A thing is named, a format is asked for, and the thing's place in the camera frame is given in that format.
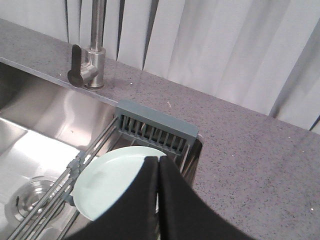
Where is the stainless steel faucet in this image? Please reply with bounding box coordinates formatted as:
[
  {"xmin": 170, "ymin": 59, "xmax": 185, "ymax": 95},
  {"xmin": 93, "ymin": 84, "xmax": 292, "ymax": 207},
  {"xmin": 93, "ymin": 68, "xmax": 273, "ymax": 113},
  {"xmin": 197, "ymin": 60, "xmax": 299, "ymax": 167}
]
[{"xmin": 67, "ymin": 0, "xmax": 106, "ymax": 90}]

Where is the stainless steel sink basin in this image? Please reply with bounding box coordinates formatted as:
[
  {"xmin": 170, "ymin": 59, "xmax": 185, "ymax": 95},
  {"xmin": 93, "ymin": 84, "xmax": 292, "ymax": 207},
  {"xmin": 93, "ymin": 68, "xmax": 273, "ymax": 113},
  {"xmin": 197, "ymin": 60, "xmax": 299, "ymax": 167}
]
[{"xmin": 0, "ymin": 62, "xmax": 203, "ymax": 240}]

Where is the grey wire dish drying rack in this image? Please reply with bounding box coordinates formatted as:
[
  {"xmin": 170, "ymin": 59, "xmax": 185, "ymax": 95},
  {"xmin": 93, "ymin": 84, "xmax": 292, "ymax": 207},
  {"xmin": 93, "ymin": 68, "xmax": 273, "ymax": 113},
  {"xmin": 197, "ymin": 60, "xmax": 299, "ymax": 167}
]
[{"xmin": 9, "ymin": 100, "xmax": 198, "ymax": 240}]

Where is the mint green round plate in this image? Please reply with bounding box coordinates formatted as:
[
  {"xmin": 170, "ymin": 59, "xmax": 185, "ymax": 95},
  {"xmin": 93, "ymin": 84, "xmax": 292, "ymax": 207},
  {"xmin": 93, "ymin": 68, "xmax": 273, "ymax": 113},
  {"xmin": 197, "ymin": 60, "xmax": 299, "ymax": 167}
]
[{"xmin": 72, "ymin": 146, "xmax": 166, "ymax": 221}]

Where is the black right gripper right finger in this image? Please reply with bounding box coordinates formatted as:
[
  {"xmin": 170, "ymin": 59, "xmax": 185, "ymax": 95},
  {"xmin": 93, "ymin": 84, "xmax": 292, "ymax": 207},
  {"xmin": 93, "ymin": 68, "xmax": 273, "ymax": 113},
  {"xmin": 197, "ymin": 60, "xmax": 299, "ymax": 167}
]
[{"xmin": 158, "ymin": 156, "xmax": 252, "ymax": 240}]

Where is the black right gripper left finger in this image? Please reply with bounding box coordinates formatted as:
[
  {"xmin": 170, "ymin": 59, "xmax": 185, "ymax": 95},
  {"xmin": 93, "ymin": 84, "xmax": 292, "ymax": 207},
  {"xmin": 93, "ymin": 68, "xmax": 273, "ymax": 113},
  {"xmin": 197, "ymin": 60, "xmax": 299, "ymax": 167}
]
[{"xmin": 67, "ymin": 156, "xmax": 159, "ymax": 240}]

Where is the round steel sink drain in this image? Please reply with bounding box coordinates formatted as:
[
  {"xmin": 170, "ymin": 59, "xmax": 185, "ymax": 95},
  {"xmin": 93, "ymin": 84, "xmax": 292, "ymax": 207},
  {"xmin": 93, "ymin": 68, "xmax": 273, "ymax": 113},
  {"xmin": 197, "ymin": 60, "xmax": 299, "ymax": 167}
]
[{"xmin": 4, "ymin": 176, "xmax": 56, "ymax": 226}]

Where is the white pleated curtain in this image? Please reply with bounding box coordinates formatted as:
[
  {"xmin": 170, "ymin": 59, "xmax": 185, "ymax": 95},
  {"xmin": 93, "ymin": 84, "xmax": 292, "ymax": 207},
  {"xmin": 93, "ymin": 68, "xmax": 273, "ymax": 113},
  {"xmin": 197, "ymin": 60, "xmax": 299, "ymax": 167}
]
[{"xmin": 0, "ymin": 0, "xmax": 320, "ymax": 132}]

